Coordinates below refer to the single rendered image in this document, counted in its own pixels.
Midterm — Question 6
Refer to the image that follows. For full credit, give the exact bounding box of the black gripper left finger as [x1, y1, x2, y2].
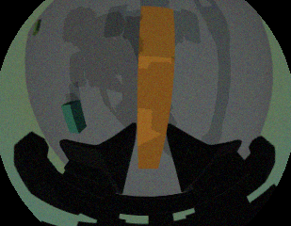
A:
[59, 123, 137, 195]

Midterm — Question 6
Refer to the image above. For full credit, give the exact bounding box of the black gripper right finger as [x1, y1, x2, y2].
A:
[167, 124, 242, 192]

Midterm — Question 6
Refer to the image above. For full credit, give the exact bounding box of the orange bar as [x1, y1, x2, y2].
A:
[137, 7, 175, 170]

